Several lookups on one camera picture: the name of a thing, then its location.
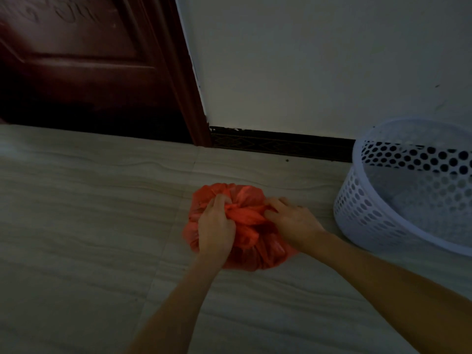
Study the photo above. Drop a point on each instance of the person's right hand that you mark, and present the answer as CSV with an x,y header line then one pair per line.
x,y
295,221

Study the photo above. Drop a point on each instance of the person's left hand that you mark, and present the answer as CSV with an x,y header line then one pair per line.
x,y
215,229

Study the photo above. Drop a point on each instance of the person's right thumb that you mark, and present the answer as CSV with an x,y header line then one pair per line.
x,y
273,217

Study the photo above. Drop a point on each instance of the person's left fingers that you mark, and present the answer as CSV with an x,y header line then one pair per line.
x,y
220,202

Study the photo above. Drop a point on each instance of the red plastic bag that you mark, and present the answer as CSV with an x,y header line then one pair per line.
x,y
245,224

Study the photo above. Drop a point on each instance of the person's right forearm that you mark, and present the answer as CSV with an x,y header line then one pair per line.
x,y
394,294

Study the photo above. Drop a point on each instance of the person's left forearm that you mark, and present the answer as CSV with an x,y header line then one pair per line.
x,y
175,309

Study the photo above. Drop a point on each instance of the dark patterned baseboard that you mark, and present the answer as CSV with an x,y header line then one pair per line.
x,y
280,144

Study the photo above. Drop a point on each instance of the white perforated plastic basket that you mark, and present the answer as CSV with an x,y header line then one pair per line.
x,y
409,187

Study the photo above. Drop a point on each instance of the dark red wooden door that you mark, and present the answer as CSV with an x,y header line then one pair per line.
x,y
84,66

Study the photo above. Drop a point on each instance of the dark red door frame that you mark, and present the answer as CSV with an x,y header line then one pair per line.
x,y
184,69

